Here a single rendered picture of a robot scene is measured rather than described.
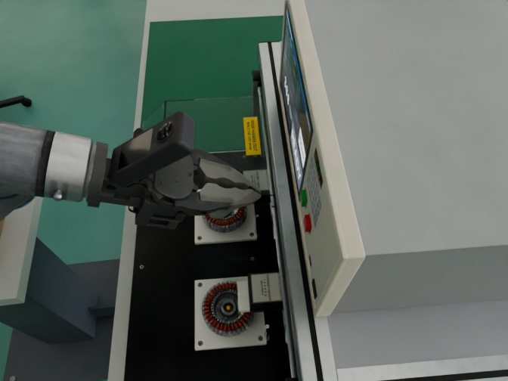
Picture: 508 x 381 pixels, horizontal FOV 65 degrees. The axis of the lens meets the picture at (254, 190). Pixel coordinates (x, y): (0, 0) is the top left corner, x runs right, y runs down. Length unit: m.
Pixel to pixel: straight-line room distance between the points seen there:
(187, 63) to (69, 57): 1.50
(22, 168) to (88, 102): 2.04
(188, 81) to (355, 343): 1.01
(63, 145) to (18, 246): 0.70
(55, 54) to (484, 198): 2.68
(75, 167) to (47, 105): 2.12
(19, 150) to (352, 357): 0.46
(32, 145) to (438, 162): 0.42
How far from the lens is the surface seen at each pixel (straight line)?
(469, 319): 0.63
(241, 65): 1.40
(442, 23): 0.65
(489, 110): 0.55
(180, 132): 0.42
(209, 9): 1.65
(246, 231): 0.98
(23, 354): 1.89
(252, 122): 0.80
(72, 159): 0.47
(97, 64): 2.72
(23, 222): 1.19
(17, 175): 0.48
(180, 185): 0.48
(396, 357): 0.58
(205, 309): 0.88
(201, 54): 1.45
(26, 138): 0.48
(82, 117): 2.44
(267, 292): 0.78
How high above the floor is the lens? 1.66
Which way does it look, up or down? 58 degrees down
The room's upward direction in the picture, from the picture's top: straight up
